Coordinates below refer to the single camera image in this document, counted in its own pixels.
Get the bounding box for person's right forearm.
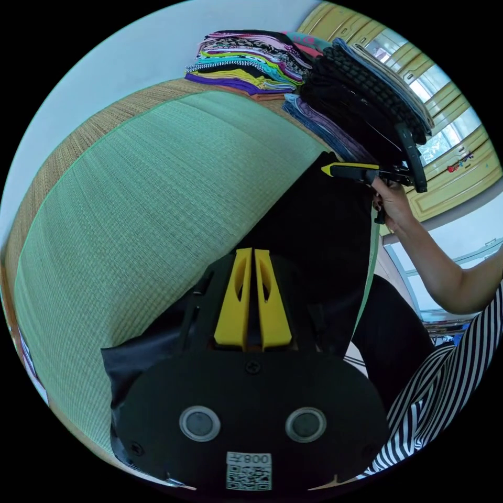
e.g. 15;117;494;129
392;216;503;316

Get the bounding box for person's right hand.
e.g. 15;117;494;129
371;178;414;235

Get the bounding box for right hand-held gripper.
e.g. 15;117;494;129
320;162;415;225

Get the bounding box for black pants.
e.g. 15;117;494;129
100;151;379;468

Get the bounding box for person's body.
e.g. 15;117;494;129
345;274;503;483

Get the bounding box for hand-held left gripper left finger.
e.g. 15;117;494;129
213;248;253;351

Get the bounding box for bed with green woven mat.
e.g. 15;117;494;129
0;76;382;466

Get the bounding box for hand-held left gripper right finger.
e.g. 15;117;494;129
254;248;293;351

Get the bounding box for pile of clothes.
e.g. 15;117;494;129
183;29;435;168

